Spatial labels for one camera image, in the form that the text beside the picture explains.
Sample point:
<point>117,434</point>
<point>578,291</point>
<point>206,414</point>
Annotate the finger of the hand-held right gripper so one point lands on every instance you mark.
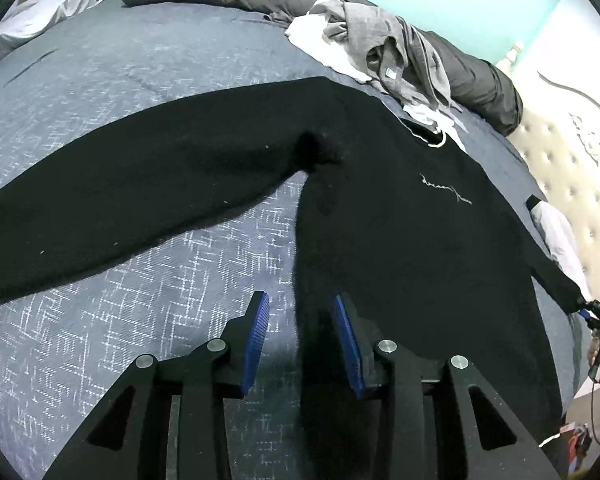
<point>584,315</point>

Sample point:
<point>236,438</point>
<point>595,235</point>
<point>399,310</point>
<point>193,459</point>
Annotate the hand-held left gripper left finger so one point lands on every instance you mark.
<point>255,340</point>

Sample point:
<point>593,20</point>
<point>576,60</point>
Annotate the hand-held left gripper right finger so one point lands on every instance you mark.
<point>349,345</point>

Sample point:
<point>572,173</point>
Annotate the black sweater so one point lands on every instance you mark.
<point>405,240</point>

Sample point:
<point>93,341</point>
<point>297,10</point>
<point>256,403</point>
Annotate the lavender jacket with black cuff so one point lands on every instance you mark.
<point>560,235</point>

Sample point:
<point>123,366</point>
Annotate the beige tufted headboard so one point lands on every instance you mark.
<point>565,160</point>

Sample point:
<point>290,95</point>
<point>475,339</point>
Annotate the blue patterned bedspread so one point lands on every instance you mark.
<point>130,70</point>

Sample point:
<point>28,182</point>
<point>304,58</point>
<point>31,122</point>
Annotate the white garment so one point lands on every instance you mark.
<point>325,45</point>

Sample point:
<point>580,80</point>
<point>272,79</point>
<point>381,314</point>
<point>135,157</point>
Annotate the grey hoodie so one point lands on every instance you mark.
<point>380,30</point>

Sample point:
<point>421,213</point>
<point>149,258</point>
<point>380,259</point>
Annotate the white bed sheet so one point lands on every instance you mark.
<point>40,10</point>

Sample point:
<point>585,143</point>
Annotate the white headboard post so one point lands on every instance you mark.
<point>511,57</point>

